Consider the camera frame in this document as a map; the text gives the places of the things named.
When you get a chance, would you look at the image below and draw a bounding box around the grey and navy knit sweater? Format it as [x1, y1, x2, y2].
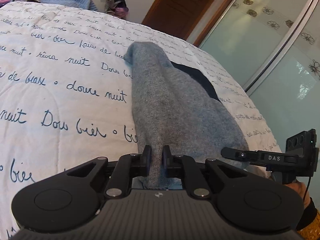
[124, 42, 248, 190]

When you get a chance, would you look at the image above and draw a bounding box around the person's right hand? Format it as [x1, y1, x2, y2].
[286, 181, 311, 209]

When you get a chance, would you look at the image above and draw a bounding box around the white quilt with blue script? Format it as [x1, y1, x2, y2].
[1, 2, 280, 239]

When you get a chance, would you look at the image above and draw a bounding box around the frosted glass wardrobe door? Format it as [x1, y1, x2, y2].
[198, 0, 320, 181]

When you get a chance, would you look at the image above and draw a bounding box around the brown wooden door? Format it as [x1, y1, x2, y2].
[142, 0, 234, 47]

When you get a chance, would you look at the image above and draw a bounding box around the blue textured blanket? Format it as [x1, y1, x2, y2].
[40, 0, 98, 11]

